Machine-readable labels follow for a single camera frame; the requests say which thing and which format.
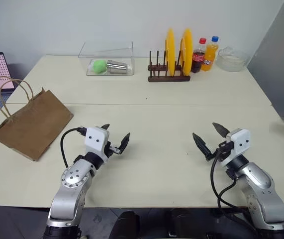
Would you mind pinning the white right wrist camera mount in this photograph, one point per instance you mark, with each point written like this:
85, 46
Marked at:
241, 139

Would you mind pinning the yellow plate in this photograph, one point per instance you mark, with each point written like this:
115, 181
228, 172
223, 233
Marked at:
187, 49
169, 49

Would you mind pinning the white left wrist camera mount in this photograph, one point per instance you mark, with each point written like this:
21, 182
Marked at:
95, 139

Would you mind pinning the clear plastic box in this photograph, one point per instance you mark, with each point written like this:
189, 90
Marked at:
122, 53

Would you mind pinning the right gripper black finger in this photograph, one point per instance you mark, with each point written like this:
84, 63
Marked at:
220, 129
202, 147

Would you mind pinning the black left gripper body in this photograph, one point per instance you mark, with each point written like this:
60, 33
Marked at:
108, 149

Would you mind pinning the stacked steel cups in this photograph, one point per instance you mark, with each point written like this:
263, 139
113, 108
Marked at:
116, 66

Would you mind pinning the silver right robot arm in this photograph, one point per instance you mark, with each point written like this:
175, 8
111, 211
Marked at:
261, 184

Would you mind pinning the green ball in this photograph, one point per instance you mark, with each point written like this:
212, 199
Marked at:
99, 66

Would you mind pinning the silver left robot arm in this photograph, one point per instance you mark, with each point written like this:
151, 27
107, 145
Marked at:
69, 179

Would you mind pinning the orange soda bottle blue cap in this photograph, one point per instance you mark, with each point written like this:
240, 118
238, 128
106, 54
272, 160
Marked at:
210, 56

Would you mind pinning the dark wooden dish rack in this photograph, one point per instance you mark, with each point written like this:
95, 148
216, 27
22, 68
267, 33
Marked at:
169, 78

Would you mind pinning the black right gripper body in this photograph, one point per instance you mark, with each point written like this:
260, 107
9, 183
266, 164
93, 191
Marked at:
225, 147

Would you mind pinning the clear glass bowl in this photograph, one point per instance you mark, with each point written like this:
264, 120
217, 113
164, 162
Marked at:
231, 62

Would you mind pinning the dark rounded shape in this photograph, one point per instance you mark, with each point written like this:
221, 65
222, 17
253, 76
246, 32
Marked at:
125, 226
184, 224

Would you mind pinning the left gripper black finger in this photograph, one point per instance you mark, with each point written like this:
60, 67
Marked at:
106, 126
125, 142

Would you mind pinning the cola bottle red cap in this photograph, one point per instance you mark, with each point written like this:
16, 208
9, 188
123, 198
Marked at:
198, 59

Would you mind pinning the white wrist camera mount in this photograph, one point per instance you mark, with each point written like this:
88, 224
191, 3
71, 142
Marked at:
95, 139
241, 139

